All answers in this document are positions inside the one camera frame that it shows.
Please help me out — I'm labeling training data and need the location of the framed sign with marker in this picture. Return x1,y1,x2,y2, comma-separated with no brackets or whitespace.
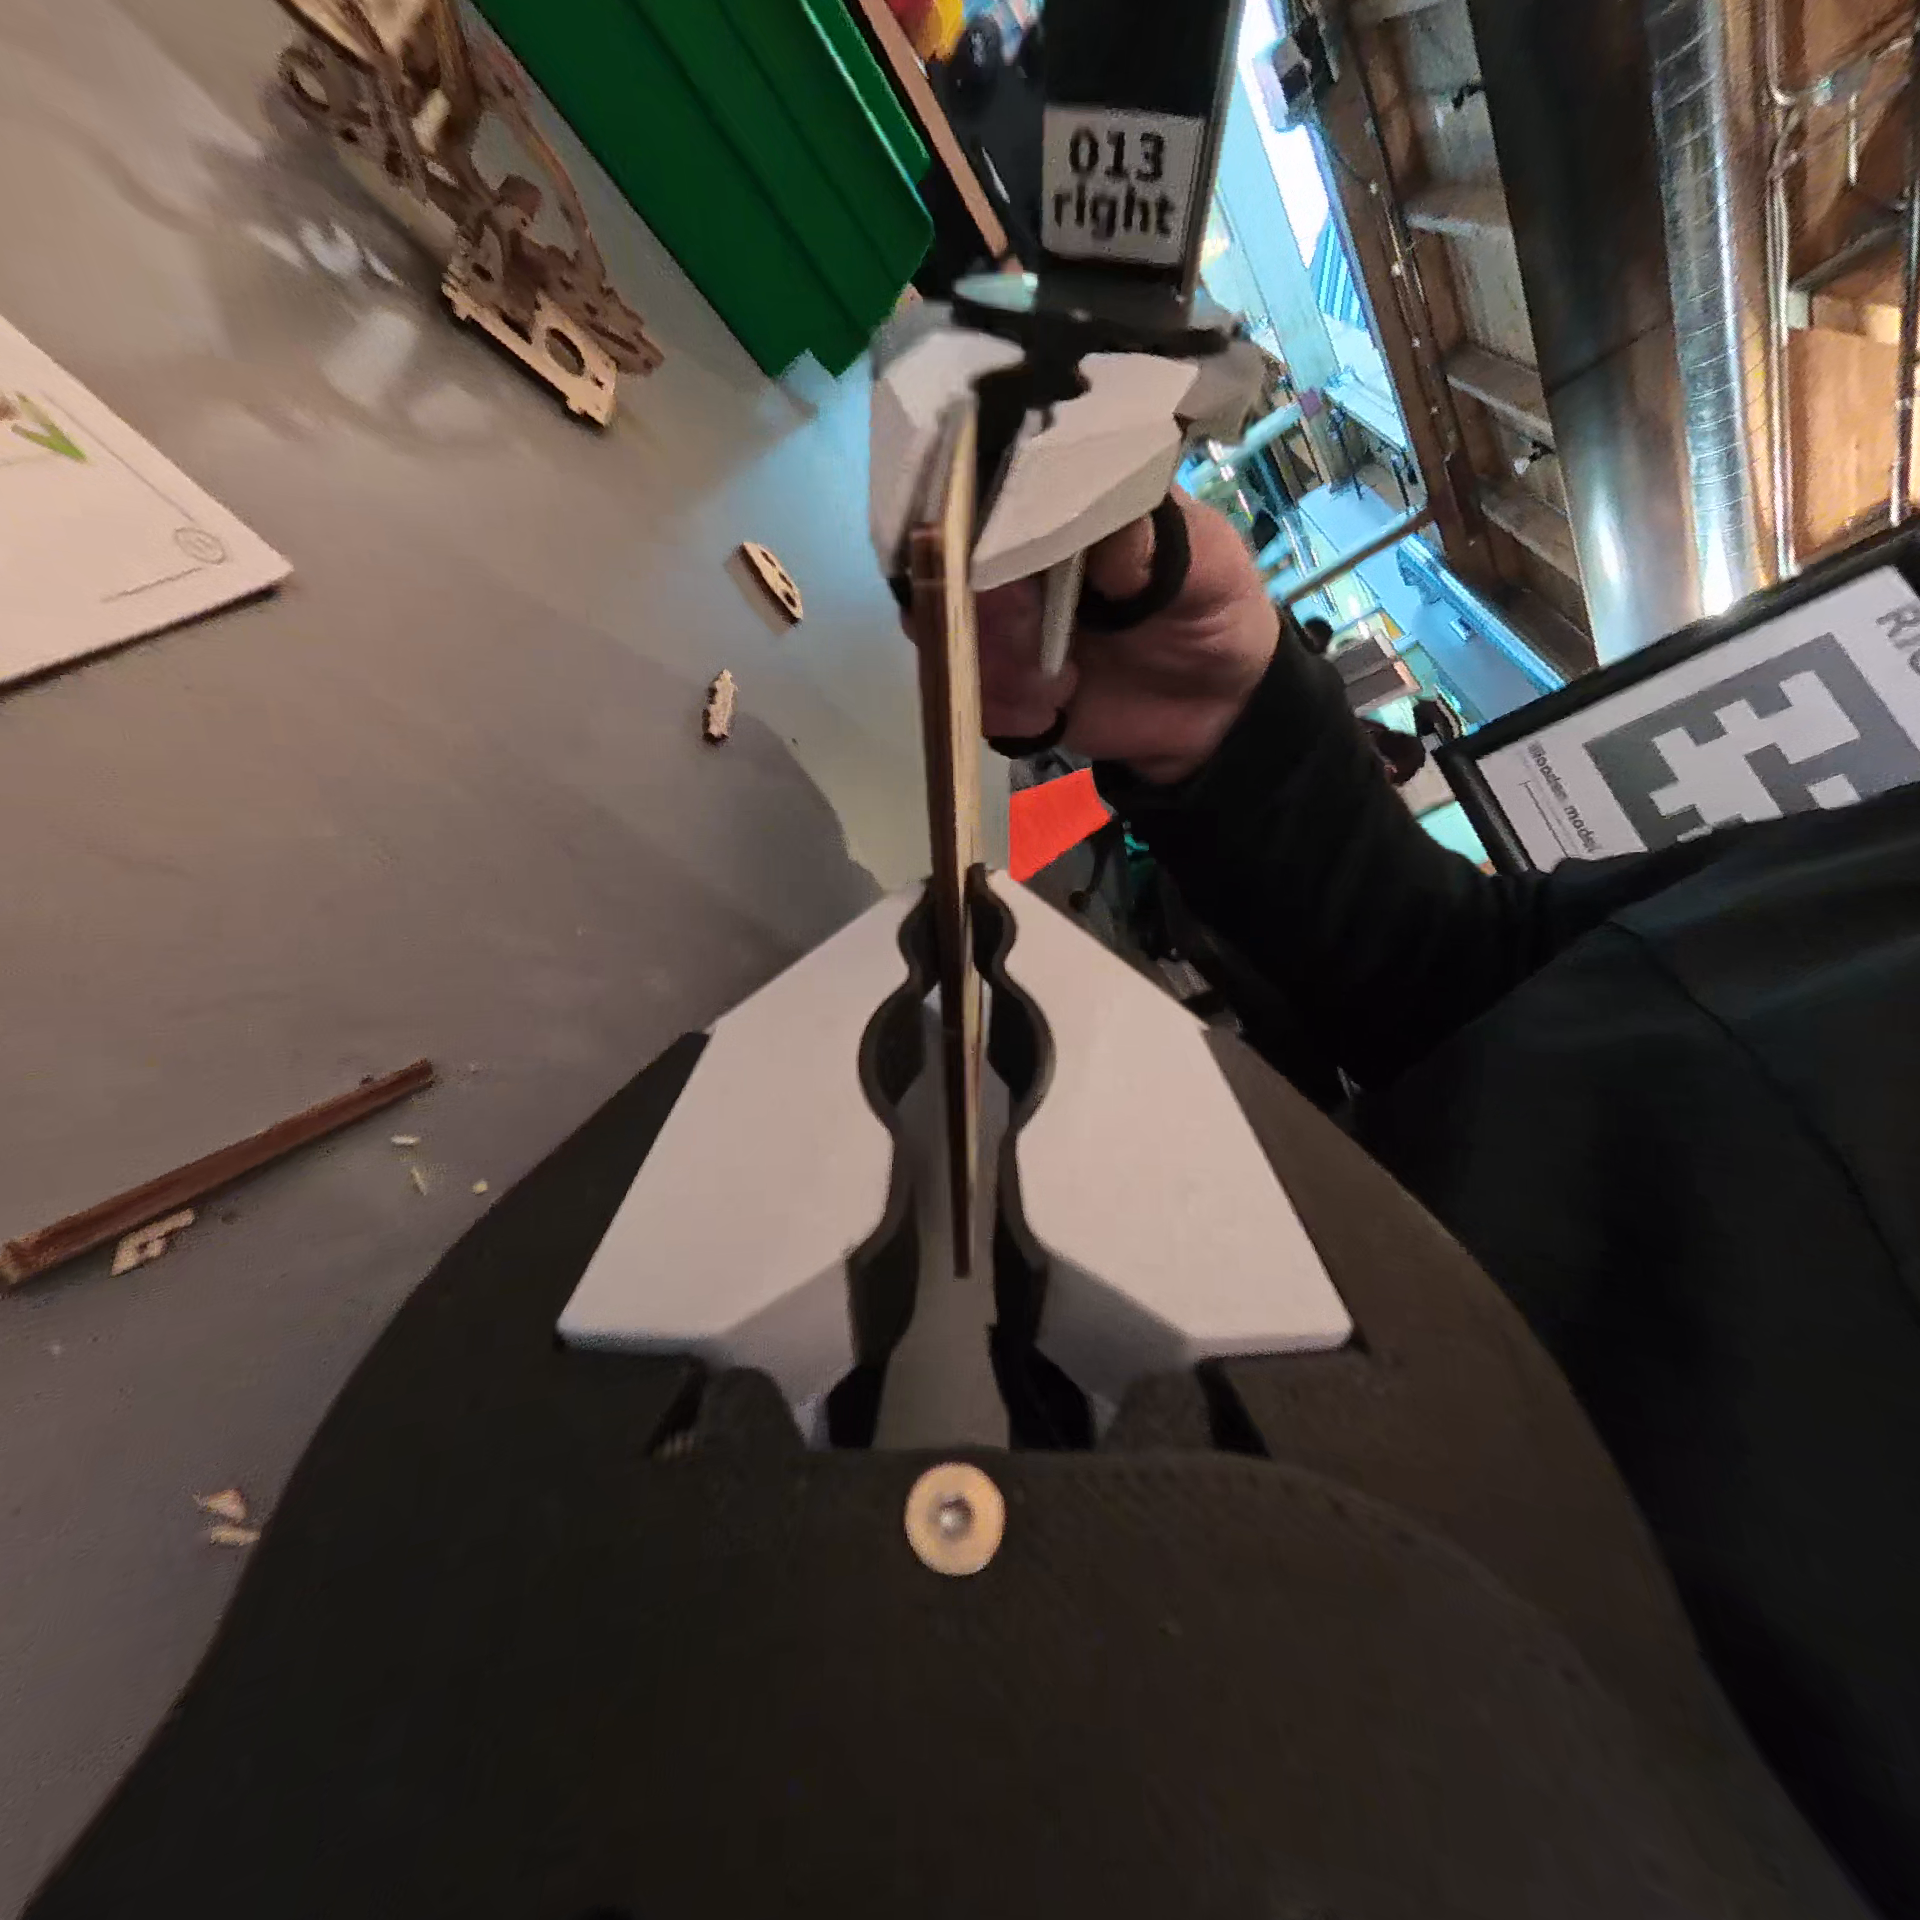
1437,520,1920,876

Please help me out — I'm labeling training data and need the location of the laser-cut wooden parts sheet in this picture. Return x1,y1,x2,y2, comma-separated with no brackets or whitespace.
897,402,994,1279

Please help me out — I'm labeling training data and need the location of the dark wooden stick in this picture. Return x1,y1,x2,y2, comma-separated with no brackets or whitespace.
0,1058,439,1288

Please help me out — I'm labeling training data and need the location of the small wooden piece with holes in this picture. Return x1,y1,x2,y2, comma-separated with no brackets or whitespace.
728,538,808,634

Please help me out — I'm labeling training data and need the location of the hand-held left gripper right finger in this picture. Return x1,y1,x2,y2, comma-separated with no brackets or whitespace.
969,866,1356,1444

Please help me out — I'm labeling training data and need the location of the person's right forearm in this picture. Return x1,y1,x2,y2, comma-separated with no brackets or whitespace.
1103,614,1653,1120

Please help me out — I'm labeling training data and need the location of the person's right hand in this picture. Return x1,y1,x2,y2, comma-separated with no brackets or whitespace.
978,502,1287,783

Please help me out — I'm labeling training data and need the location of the assembled wooden model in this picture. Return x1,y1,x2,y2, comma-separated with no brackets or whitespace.
275,0,664,432

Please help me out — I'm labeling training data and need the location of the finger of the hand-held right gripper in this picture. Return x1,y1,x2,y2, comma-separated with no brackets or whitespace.
969,335,1269,591
867,324,1029,579

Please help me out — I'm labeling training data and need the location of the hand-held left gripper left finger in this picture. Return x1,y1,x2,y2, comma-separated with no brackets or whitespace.
559,883,962,1444

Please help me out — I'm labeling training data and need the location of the white instruction booklet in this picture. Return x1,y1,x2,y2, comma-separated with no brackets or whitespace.
0,310,297,693

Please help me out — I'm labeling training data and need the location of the silver metal duct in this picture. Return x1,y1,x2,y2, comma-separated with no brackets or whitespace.
1642,0,1769,600

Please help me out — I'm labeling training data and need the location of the green plastic bin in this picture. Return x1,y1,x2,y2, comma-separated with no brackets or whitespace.
469,0,938,380

